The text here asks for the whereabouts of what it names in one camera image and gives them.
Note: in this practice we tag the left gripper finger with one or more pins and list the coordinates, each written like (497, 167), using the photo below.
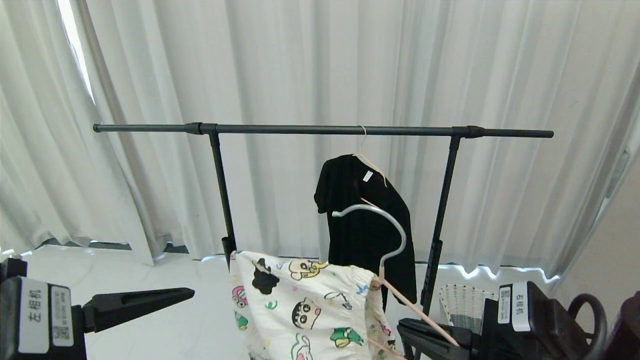
(110, 310)

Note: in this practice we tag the cream printed garment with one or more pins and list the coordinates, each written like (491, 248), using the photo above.
(300, 310)

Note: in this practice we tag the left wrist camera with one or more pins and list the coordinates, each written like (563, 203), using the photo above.
(35, 320)

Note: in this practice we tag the white laundry basket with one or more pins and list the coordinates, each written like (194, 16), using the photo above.
(465, 305)

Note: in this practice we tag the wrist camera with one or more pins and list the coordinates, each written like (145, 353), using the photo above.
(35, 320)
(530, 325)

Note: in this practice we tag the pink clothes hanger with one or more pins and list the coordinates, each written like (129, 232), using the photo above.
(400, 232)
(372, 167)

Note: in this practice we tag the black clothes rack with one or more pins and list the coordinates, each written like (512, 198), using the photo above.
(325, 130)

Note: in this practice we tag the white curtain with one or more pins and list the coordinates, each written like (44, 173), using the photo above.
(300, 65)

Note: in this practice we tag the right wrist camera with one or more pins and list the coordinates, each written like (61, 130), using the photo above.
(530, 325)

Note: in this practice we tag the black garment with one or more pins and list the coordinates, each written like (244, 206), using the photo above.
(370, 235)

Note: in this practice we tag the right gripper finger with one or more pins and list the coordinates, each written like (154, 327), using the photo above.
(425, 332)
(425, 352)

